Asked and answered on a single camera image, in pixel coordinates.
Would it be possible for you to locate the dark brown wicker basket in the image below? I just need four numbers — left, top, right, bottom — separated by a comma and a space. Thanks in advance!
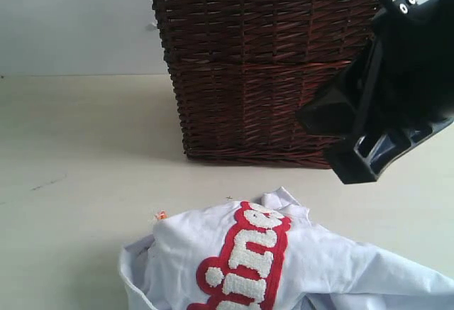
151, 0, 379, 169

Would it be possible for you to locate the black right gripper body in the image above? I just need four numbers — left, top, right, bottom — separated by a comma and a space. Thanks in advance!
368, 0, 453, 136

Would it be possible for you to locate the white t-shirt with red lettering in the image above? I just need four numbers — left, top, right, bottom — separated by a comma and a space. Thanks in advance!
119, 188, 453, 309

